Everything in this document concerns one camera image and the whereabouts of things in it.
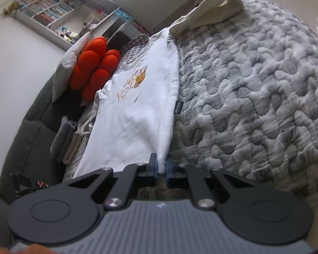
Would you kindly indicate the grey checked quilted blanket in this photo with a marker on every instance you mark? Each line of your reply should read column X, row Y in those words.
column 241, row 98

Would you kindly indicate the yellow flower decoration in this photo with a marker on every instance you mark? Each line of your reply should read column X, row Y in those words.
column 10, row 8

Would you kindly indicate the white bookshelf with books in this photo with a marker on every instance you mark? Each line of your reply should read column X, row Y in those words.
column 50, row 10

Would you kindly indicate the folded grey clothes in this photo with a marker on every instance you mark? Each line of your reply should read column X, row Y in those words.
column 61, row 140

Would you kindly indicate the grey sofa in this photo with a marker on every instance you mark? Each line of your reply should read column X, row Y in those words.
column 31, row 143

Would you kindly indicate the orange pumpkin cushion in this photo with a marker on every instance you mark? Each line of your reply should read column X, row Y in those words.
column 92, row 66

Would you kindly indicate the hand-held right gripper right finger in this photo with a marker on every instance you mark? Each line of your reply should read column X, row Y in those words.
column 168, row 169

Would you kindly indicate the blue printed bag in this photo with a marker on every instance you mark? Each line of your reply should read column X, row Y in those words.
column 124, row 15

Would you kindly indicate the white pillow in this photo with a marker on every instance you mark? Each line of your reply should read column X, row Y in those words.
column 63, row 71

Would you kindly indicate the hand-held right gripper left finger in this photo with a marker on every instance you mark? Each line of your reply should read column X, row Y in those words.
column 155, row 167

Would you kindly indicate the white bear print shirt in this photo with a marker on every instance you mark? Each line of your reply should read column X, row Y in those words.
column 137, row 105

